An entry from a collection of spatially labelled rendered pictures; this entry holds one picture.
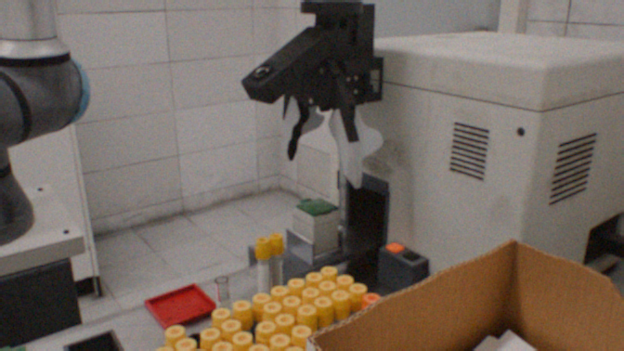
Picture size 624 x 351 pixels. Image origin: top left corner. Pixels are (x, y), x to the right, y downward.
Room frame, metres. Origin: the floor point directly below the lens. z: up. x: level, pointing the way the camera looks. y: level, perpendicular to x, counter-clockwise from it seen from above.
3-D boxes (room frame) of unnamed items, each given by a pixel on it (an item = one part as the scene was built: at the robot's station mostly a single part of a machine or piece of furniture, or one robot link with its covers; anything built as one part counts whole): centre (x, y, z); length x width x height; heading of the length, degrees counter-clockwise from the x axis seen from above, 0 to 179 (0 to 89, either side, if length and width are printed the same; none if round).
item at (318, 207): (0.60, -0.01, 0.98); 0.05 x 0.04 x 0.01; 37
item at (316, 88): (0.62, -0.03, 1.16); 0.09 x 0.08 x 0.12; 127
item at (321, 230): (0.60, -0.01, 0.95); 0.05 x 0.04 x 0.06; 37
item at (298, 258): (0.62, -0.02, 0.92); 0.21 x 0.07 x 0.05; 127
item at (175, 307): (0.53, 0.16, 0.88); 0.07 x 0.07 x 0.01; 37
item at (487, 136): (0.66, -0.23, 1.03); 0.31 x 0.27 x 0.30; 127
